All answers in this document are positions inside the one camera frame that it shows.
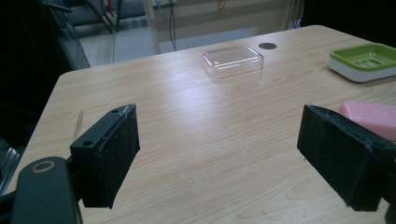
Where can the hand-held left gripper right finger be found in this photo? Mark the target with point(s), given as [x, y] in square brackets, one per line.
[342, 152]

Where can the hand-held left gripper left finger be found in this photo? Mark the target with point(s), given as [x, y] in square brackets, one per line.
[107, 161]

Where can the pink soap bar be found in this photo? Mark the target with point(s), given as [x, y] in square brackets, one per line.
[372, 117]

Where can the green and white soap dish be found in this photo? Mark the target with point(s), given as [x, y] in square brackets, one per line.
[362, 63]

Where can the clear plastic soap box lid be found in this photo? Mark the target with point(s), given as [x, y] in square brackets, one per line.
[232, 61]

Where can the round brown table grommet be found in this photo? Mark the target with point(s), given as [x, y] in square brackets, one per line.
[267, 46]

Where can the dark metal stand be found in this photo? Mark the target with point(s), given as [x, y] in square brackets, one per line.
[99, 15]

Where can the translucent plastic post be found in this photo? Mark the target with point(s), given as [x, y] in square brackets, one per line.
[152, 26]

